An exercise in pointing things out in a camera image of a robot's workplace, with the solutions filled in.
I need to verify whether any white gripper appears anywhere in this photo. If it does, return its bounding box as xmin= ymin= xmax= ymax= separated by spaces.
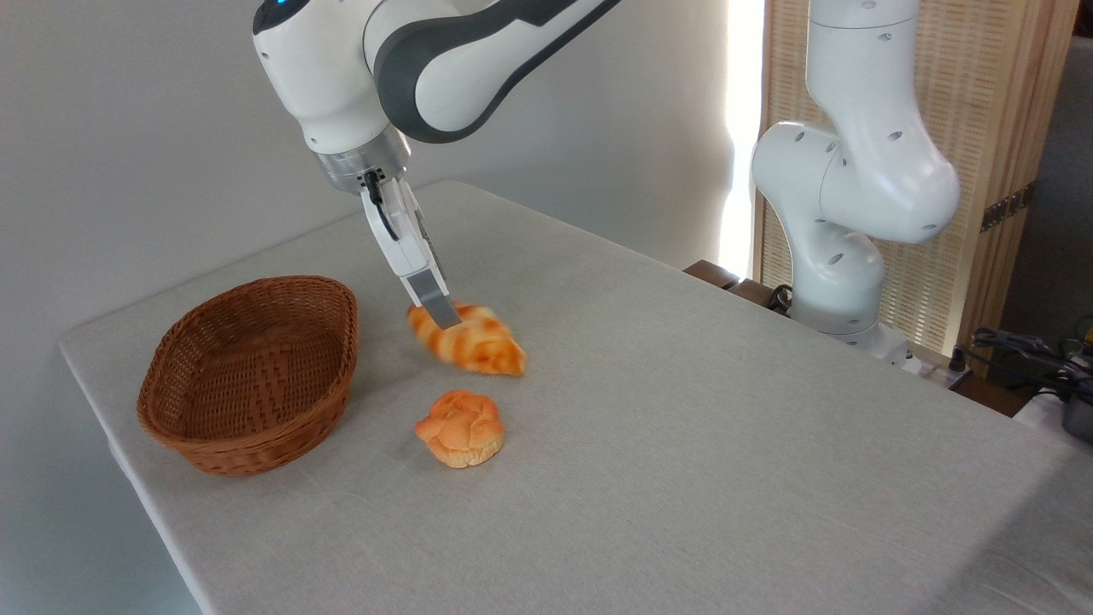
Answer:
xmin=359 ymin=176 xmax=463 ymax=331

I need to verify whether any golden croissant bread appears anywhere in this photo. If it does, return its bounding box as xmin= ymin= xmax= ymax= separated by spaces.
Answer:
xmin=406 ymin=301 xmax=527 ymax=378

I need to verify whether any round knotted bread roll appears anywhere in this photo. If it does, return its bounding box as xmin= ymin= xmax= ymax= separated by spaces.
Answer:
xmin=415 ymin=389 xmax=506 ymax=469

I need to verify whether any brown wicker basket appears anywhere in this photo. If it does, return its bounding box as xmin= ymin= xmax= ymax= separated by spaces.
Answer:
xmin=137 ymin=275 xmax=359 ymax=477

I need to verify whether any light grey tablecloth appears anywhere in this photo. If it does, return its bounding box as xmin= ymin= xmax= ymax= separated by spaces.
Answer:
xmin=58 ymin=179 xmax=1093 ymax=615

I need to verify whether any white power strip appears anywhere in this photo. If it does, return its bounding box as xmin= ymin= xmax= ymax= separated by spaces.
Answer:
xmin=907 ymin=348 xmax=973 ymax=387

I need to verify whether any wooden folding screen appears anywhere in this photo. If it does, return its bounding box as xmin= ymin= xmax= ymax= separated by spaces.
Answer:
xmin=751 ymin=0 xmax=1081 ymax=370

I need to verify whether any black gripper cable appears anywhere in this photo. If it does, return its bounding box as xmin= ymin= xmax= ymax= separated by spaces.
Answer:
xmin=363 ymin=169 xmax=400 ymax=242

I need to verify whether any black cable bundle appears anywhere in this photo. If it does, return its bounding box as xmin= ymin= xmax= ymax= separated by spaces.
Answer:
xmin=950 ymin=318 xmax=1093 ymax=402

